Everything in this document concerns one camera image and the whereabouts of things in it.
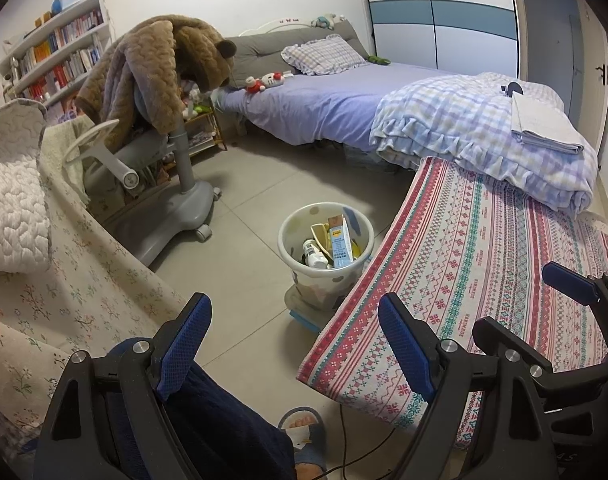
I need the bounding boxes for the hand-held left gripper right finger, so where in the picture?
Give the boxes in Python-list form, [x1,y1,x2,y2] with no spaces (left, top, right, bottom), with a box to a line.
[378,294,560,480]

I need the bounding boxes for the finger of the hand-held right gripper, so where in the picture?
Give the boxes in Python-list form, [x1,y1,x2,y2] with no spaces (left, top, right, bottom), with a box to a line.
[471,316,557,387]
[541,261,608,361]

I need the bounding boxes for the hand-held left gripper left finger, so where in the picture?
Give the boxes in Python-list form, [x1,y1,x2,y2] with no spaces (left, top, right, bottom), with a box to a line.
[34,291,213,480]

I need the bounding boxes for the white trash bin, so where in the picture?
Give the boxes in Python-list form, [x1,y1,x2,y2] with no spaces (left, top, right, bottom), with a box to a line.
[278,201,375,311]

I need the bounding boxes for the person's leg in dark pants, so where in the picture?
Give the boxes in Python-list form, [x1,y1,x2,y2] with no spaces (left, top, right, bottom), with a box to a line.
[106,337,297,480]

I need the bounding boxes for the floral beige cloth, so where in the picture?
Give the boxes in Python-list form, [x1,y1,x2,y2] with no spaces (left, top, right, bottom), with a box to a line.
[0,120,195,436]

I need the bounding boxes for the blue white carton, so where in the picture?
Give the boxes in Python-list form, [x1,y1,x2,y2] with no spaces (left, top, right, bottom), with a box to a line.
[327,215,357,268]

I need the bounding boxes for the person's foot in slipper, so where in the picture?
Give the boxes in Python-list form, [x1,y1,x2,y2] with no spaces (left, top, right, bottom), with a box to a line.
[276,406,329,480]

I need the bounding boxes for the grey swivel chair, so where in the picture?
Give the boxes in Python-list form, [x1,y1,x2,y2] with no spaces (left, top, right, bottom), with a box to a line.
[64,110,222,268]

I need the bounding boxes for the folded grey sheet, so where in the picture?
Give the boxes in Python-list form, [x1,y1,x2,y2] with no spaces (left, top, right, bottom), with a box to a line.
[510,94,585,156]

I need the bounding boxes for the checked ruffled quilt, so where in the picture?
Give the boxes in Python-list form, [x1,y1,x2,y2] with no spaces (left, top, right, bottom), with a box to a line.
[369,71,599,218]

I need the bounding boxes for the wooden bedside shelf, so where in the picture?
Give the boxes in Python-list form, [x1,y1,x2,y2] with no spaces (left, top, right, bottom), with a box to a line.
[181,87,229,158]

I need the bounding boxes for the white quilted cloth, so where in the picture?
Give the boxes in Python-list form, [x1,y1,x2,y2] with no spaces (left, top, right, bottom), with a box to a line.
[0,97,54,273]

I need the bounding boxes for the cream fleece cloth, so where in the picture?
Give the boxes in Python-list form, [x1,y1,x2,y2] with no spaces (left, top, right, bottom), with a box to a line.
[46,115,97,206]

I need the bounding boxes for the grey door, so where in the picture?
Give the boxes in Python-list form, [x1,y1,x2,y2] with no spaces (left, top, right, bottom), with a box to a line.
[514,0,608,131]

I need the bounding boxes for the bed with purple sheet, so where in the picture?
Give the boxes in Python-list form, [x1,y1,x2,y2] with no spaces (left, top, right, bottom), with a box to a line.
[216,60,465,153]

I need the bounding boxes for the red white plush toy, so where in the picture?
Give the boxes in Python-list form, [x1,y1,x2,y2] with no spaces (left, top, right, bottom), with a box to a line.
[245,70,295,95]

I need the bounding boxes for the brown fleece coat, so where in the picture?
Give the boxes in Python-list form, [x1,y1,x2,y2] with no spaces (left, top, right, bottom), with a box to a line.
[74,14,237,153]

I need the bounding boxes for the grey headboard cushion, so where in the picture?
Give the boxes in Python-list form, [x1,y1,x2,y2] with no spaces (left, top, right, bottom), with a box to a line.
[229,19,372,88]

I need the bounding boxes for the rows of books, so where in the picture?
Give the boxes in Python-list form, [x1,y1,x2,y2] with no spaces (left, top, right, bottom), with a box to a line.
[14,10,109,106]

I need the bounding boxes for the checked pillow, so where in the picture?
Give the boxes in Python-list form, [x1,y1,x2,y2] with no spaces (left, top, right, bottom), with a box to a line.
[281,35,369,77]

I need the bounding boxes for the white bookshelf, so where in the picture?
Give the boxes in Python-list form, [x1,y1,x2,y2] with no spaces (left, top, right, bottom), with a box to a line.
[0,0,117,116]

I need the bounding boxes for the pastel plush toy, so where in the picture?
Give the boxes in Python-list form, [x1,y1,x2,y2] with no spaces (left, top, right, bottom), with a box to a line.
[310,12,347,30]

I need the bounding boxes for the black cable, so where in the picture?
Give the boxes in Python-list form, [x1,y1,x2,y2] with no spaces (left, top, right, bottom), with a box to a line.
[314,404,399,480]

